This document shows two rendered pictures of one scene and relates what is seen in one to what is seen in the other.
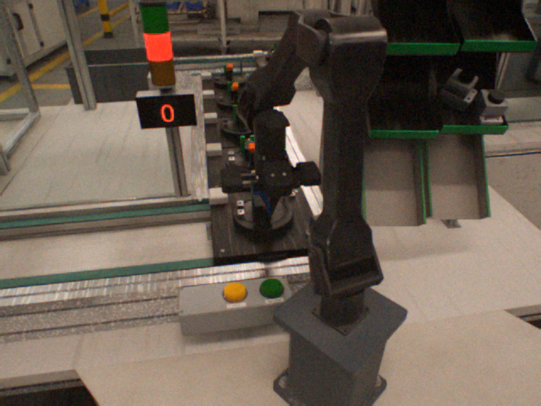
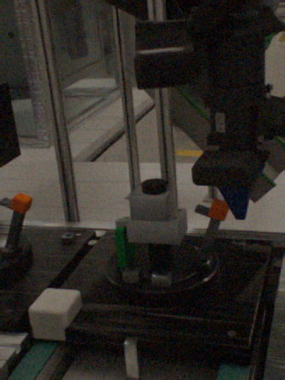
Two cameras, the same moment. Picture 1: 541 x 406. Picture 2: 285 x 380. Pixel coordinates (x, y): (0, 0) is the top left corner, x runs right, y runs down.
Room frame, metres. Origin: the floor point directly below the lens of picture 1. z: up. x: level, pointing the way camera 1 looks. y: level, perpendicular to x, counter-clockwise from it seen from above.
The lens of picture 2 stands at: (0.46, 0.61, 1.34)
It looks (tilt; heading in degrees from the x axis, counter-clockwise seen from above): 20 degrees down; 298
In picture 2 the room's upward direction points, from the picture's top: 5 degrees counter-clockwise
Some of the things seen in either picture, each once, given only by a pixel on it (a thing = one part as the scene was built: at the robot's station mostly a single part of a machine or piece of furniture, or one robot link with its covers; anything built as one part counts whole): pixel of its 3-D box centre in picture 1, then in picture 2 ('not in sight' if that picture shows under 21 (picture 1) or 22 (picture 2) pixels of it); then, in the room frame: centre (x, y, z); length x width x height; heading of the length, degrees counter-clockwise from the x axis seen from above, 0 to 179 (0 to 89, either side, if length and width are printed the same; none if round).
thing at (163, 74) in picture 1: (162, 70); not in sight; (0.85, 0.22, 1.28); 0.05 x 0.05 x 0.05
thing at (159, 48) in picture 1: (158, 45); not in sight; (0.85, 0.22, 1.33); 0.05 x 0.05 x 0.05
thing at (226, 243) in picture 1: (263, 221); (163, 283); (0.76, 0.02, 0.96); 0.24 x 0.24 x 0.02; 9
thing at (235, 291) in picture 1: (234, 293); not in sight; (0.53, 0.07, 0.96); 0.04 x 0.04 x 0.02
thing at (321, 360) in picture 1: (334, 353); not in sight; (0.41, -0.10, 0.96); 0.15 x 0.15 x 0.20; 46
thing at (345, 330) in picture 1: (343, 296); not in sight; (0.41, -0.11, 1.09); 0.07 x 0.07 x 0.06; 46
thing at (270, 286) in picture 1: (271, 288); not in sight; (0.55, 0.00, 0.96); 0.04 x 0.04 x 0.02
